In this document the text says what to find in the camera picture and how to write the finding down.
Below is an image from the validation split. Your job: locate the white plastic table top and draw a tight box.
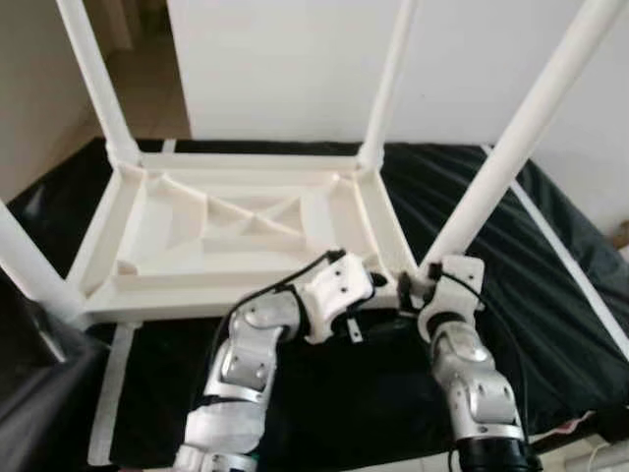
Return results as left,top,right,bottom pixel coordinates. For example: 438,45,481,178
64,152,426,326

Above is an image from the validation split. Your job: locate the pink object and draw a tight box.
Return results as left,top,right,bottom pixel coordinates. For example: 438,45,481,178
548,412,598,436

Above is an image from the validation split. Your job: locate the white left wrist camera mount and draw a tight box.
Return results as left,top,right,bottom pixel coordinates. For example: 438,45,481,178
294,253,377,346

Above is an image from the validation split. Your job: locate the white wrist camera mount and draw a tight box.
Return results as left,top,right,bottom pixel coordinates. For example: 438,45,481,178
417,254,486,341
294,253,377,346

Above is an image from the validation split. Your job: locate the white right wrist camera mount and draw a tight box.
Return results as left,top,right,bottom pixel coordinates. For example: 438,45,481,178
417,254,486,341

